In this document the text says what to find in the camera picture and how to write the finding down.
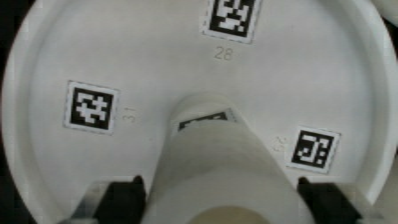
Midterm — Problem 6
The white round table top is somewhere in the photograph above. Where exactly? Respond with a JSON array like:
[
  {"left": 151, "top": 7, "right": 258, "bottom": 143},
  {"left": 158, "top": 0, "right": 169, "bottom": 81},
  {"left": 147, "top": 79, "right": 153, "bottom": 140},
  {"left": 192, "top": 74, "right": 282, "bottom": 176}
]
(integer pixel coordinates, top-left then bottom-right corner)
[{"left": 0, "top": 0, "right": 398, "bottom": 224}]

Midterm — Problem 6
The white cylindrical table leg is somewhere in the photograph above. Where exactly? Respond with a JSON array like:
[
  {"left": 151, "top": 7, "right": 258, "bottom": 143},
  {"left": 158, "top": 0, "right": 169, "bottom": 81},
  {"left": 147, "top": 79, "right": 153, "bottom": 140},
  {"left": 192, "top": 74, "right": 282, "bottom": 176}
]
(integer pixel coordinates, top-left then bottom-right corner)
[{"left": 142, "top": 94, "right": 314, "bottom": 224}]

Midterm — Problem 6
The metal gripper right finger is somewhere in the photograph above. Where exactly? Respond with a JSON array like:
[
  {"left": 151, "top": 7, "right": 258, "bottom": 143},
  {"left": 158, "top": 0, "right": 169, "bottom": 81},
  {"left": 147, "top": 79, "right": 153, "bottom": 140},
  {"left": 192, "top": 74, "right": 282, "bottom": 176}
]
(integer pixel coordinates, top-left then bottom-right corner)
[{"left": 297, "top": 177, "right": 380, "bottom": 224}]

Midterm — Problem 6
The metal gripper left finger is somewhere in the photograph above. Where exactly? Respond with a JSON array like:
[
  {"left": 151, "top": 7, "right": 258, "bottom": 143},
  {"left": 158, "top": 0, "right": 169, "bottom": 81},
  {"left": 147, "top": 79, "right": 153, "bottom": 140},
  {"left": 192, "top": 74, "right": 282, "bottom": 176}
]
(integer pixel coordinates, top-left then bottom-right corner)
[{"left": 57, "top": 175, "right": 146, "bottom": 224}]

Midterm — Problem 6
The white cross-shaped table base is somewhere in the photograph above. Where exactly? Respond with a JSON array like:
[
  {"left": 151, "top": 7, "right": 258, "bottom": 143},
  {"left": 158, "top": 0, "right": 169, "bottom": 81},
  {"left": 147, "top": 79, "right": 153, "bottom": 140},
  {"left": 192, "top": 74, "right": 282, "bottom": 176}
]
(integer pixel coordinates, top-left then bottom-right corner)
[{"left": 369, "top": 0, "right": 398, "bottom": 27}]

